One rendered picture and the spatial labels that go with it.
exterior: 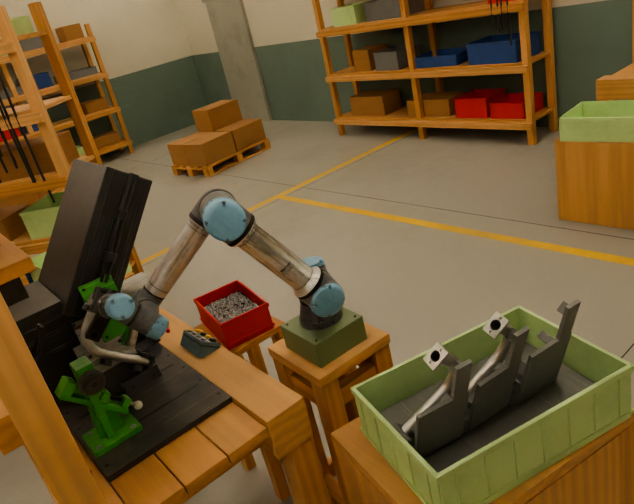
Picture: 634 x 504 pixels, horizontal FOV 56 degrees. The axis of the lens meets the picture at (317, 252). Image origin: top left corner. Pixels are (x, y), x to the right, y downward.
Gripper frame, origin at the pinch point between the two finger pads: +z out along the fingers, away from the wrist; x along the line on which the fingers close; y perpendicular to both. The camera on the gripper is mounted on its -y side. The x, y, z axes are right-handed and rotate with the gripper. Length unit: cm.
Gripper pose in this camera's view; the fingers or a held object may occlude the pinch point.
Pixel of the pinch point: (92, 311)
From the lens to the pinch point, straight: 211.4
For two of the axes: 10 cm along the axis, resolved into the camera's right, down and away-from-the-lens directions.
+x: -8.0, -3.5, -4.9
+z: -5.4, 0.6, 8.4
